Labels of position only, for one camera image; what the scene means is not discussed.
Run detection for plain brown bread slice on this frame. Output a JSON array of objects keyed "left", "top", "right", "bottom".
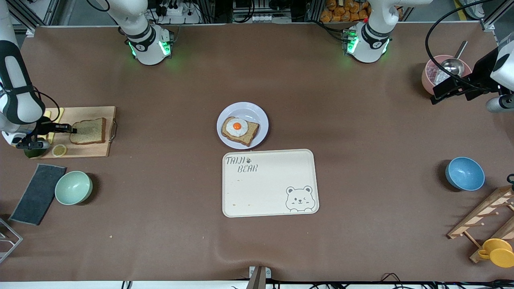
[{"left": 70, "top": 118, "right": 107, "bottom": 145}]

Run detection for white round plate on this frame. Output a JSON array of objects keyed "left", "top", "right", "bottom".
[{"left": 217, "top": 102, "right": 269, "bottom": 150}]

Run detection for yellow plastic knife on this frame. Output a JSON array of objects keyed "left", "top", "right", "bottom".
[{"left": 48, "top": 108, "right": 65, "bottom": 144}]

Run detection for metal scoop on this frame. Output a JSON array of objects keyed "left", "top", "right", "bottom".
[{"left": 436, "top": 40, "right": 469, "bottom": 83}]

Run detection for clear ice cubes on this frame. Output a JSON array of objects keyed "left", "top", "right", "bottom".
[{"left": 427, "top": 63, "right": 446, "bottom": 85}]

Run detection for pink bowl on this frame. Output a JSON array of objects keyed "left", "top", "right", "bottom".
[{"left": 421, "top": 55, "right": 474, "bottom": 97}]

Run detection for wooden cutting board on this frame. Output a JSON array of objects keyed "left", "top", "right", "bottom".
[{"left": 34, "top": 106, "right": 118, "bottom": 159}]

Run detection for light green bowl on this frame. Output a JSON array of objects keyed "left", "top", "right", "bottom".
[{"left": 55, "top": 171, "right": 93, "bottom": 206}]

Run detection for dark grey cloth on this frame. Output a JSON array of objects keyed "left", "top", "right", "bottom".
[{"left": 9, "top": 164, "right": 67, "bottom": 226}]

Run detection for grey sneaker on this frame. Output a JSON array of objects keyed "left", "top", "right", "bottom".
[{"left": 460, "top": 0, "right": 486, "bottom": 19}]

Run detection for blue bowl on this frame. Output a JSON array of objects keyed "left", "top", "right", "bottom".
[{"left": 445, "top": 157, "right": 485, "bottom": 191}]

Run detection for wooden drying rack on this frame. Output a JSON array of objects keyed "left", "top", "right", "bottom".
[{"left": 447, "top": 185, "right": 514, "bottom": 264}]

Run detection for orange snack bag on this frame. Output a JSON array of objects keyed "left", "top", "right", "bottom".
[{"left": 320, "top": 0, "right": 404, "bottom": 22}]

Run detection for white power strip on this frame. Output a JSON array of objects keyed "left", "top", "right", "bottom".
[{"left": 155, "top": 0, "right": 201, "bottom": 24}]

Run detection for yellow cup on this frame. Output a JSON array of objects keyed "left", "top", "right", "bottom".
[{"left": 478, "top": 238, "right": 514, "bottom": 268}]

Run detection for fried egg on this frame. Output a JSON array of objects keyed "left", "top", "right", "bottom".
[{"left": 226, "top": 118, "right": 248, "bottom": 137}]

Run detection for bread slice under egg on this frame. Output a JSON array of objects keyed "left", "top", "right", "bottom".
[{"left": 221, "top": 117, "right": 260, "bottom": 146}]

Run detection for cream bear print tray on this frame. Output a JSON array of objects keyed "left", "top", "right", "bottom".
[{"left": 222, "top": 149, "right": 320, "bottom": 218}]

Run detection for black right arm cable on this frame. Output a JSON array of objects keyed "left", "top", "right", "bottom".
[{"left": 34, "top": 91, "right": 61, "bottom": 123}]

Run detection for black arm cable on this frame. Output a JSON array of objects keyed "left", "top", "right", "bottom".
[
  {"left": 425, "top": 0, "right": 502, "bottom": 91},
  {"left": 34, "top": 91, "right": 61, "bottom": 123}
]

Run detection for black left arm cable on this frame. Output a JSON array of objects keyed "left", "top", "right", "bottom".
[{"left": 425, "top": 0, "right": 502, "bottom": 91}]

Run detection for metal wire rack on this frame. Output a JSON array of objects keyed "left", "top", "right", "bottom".
[{"left": 0, "top": 218, "right": 23, "bottom": 264}]

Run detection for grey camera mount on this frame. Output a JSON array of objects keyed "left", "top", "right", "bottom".
[{"left": 246, "top": 266, "right": 271, "bottom": 289}]

